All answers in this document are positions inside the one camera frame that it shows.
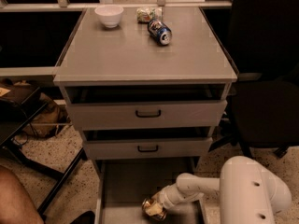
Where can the drawer with black handle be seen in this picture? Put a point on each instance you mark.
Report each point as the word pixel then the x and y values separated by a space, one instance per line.
pixel 143 149
pixel 118 116

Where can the top drawer with black handle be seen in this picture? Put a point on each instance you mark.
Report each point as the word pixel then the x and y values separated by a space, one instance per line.
pixel 118 116

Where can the open bottom drawer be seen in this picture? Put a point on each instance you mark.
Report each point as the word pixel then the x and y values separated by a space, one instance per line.
pixel 125 184

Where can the orange crushed soda can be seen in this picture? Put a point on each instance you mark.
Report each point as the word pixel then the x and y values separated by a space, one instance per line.
pixel 153 209

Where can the brown bag on floor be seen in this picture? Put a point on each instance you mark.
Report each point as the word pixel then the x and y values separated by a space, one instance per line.
pixel 44 117

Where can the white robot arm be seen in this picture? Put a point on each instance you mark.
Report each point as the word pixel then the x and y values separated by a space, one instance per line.
pixel 249 193

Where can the black office chair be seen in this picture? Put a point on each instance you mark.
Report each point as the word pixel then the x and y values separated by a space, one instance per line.
pixel 262 40

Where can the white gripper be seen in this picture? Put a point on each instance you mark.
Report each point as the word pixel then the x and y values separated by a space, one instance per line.
pixel 165 197

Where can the person's bare leg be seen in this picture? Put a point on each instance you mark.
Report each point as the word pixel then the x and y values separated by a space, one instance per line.
pixel 16 206

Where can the black side table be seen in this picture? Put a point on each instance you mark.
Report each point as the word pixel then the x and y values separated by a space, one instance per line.
pixel 12 140

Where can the white bowl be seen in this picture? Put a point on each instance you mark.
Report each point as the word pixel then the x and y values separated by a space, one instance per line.
pixel 109 15

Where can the blue soda can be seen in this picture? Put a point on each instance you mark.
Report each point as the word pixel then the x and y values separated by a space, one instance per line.
pixel 160 32

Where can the grey drawer cabinet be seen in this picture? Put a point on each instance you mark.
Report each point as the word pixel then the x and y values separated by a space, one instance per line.
pixel 125 65

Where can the middle drawer with black handle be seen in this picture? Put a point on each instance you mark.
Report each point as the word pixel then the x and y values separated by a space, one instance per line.
pixel 143 149

